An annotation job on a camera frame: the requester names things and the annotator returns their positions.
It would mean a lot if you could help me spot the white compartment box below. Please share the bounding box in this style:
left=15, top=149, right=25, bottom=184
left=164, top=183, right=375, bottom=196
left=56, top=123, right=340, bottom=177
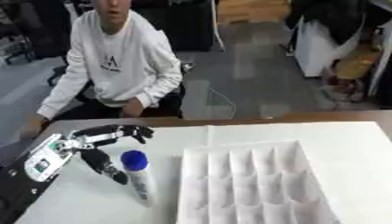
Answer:
left=174, top=139, right=343, bottom=224

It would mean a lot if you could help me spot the white cable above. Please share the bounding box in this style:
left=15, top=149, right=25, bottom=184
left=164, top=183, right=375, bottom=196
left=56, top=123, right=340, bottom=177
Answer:
left=205, top=87, right=239, bottom=120

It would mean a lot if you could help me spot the white bottle with blue cap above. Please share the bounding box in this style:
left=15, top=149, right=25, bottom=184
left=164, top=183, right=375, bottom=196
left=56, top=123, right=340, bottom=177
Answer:
left=119, top=150, right=157, bottom=207

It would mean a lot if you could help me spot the black office chair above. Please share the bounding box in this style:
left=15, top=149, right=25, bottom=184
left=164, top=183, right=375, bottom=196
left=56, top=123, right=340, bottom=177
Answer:
left=45, top=61, right=196, bottom=120

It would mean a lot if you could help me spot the person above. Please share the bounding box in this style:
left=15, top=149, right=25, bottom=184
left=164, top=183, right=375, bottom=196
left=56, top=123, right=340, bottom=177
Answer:
left=19, top=0, right=184, bottom=140

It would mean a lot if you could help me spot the black cabinet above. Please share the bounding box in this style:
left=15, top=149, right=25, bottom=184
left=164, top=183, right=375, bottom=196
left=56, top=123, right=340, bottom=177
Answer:
left=129, top=0, right=216, bottom=53

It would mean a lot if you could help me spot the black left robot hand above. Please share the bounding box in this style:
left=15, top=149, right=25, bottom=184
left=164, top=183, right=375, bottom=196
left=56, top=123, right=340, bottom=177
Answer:
left=66, top=124, right=157, bottom=186

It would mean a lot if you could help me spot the yellow bag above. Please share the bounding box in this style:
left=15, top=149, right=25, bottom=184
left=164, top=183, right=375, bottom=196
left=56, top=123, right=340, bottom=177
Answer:
left=333, top=43, right=383, bottom=81

